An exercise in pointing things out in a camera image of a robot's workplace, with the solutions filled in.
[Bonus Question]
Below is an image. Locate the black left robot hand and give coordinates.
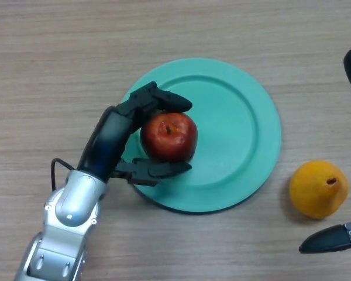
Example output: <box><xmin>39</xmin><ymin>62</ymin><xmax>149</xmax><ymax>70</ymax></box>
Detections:
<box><xmin>76</xmin><ymin>81</ymin><xmax>193</xmax><ymax>187</ymax></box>

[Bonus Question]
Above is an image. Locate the red apple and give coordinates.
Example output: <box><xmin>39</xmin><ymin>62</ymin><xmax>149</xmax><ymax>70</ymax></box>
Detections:
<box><xmin>140</xmin><ymin>112</ymin><xmax>198</xmax><ymax>163</ymax></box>

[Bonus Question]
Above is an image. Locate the green round plate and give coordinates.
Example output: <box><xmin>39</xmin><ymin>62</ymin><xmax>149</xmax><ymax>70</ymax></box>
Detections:
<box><xmin>121</xmin><ymin>57</ymin><xmax>282</xmax><ymax>214</ymax></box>

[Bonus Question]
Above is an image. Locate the yellow orange pear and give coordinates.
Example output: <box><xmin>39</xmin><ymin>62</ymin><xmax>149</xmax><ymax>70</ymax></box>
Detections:
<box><xmin>288</xmin><ymin>159</ymin><xmax>349</xmax><ymax>220</ymax></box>

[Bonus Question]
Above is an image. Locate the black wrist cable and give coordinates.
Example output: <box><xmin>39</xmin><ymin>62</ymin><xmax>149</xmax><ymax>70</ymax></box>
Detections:
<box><xmin>51</xmin><ymin>157</ymin><xmax>77</xmax><ymax>193</ymax></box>

